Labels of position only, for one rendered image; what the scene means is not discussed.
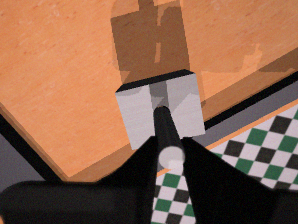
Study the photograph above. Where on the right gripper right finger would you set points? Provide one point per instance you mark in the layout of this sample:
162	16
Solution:
222	194

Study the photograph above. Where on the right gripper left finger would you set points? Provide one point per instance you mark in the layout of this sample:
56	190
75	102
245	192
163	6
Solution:
126	196

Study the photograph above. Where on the grey block with hole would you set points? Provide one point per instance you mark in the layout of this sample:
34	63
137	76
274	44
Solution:
177	91

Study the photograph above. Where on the dark grey cylindrical peg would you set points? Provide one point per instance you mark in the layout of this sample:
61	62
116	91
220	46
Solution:
171	154

